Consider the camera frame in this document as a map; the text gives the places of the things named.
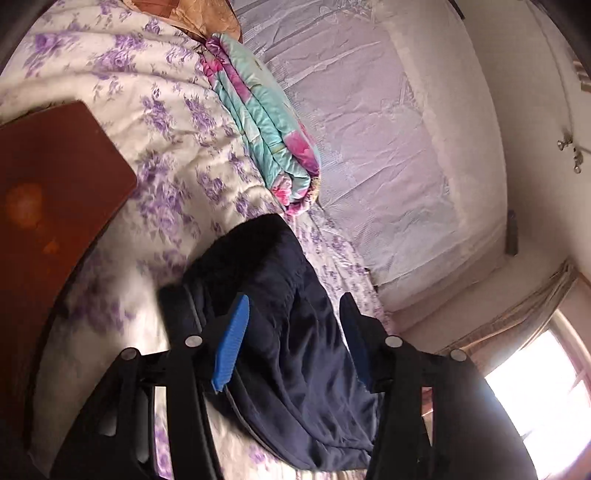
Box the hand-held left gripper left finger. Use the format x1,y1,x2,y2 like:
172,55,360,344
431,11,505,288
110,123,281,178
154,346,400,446
48,281,252,480

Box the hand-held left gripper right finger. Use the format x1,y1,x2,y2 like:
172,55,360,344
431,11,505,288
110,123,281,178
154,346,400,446
339,292,539,480

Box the navy blue pants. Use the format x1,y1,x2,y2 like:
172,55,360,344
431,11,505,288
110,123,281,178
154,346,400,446
182,213,393,472

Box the beige curtain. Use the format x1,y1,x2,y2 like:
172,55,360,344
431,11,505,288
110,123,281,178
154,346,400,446
434,263,583,370

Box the bright window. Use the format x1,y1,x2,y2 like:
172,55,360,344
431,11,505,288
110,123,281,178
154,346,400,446
485,309,591,480

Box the purple floral bed sheet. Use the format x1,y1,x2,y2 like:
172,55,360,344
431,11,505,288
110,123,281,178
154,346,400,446
0,0,398,480

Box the folded teal pink floral quilt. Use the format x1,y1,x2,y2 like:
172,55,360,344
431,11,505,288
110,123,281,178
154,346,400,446
198,32,322,217

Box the brown wooden board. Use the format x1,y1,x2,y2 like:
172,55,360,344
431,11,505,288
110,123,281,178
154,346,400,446
0,99,139,435

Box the brown golden pillow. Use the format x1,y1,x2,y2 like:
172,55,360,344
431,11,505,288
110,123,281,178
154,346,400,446
131,0,243,44

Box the small dark wall object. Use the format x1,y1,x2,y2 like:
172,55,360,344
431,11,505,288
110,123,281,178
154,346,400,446
505,210,519,256

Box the metal wall hook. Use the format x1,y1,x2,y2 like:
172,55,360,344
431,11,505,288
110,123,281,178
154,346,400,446
556,136,585,174

